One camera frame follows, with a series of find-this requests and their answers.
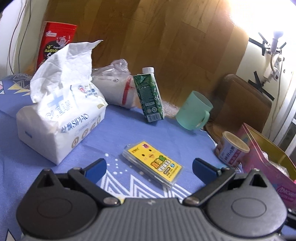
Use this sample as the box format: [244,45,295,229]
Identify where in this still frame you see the brown chair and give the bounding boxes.
[205,74,272,142]

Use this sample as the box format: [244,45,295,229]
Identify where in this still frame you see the yellow card case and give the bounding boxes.
[122,141,183,188]

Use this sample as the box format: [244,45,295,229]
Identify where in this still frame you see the blue patterned tablecloth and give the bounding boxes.
[1,75,222,240]

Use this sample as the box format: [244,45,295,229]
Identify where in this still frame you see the green drink carton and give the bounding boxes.
[133,67,165,123]

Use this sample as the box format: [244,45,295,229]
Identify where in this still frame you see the white power strip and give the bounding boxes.
[263,53,282,82]

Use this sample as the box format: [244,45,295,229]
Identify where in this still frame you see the clear plastic bag white contents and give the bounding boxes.
[91,59,137,109]

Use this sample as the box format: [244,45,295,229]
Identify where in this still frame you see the white light bulb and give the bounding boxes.
[270,32,283,53]

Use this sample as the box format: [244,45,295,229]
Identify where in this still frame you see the white tissue pack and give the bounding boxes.
[16,40,108,165]

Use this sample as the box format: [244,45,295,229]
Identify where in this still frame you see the red snack box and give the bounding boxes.
[36,21,77,70]

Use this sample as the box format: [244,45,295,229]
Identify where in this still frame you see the pink macaron biscuit box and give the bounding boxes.
[236,123,295,210]

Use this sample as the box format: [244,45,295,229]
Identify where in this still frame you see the small purple can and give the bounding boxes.
[214,131,250,167]

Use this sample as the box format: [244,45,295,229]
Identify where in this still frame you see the teal plastic mug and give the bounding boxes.
[176,91,213,131]

